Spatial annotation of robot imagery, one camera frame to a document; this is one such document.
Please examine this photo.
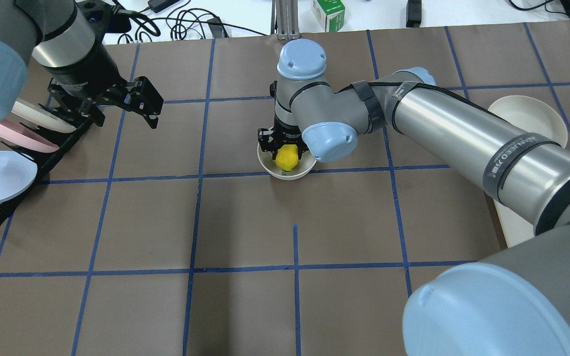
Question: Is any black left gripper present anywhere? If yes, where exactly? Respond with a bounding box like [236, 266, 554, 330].
[47, 44, 164, 130]

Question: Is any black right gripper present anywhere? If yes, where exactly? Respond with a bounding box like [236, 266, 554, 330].
[258, 116, 309, 156]

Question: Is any yellow lemon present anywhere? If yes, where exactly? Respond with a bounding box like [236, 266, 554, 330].
[274, 144, 299, 172]

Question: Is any white ceramic bowl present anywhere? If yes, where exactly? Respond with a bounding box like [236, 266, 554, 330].
[256, 144, 317, 180]

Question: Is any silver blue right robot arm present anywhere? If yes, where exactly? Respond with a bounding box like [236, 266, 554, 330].
[258, 39, 570, 356]

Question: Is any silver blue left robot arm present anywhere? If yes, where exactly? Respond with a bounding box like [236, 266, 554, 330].
[0, 0, 163, 129]

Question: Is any cream plate in rack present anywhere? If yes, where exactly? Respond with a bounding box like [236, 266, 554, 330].
[11, 99, 77, 134]

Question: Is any pink plate in rack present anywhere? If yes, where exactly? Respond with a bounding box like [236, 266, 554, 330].
[0, 119, 60, 153]

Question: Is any black power adapter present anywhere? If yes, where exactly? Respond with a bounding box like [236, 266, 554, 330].
[147, 0, 179, 13]

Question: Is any green white carton box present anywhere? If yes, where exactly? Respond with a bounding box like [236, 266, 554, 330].
[311, 0, 346, 33]

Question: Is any black dish rack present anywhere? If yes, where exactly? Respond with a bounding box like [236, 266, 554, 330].
[0, 84, 105, 226]

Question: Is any black device on table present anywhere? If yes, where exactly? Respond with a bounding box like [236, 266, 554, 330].
[405, 0, 423, 28]

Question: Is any white rectangular tray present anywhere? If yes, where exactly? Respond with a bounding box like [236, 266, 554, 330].
[493, 200, 535, 248]

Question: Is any cream round plate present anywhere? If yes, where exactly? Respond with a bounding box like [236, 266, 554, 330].
[488, 95, 569, 148]

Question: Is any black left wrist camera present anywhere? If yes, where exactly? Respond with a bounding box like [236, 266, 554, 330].
[76, 0, 132, 34]

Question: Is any black cable bundle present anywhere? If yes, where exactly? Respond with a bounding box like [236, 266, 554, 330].
[137, 7, 268, 44]

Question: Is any aluminium frame post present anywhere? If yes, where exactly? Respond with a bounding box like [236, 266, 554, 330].
[271, 0, 299, 41]

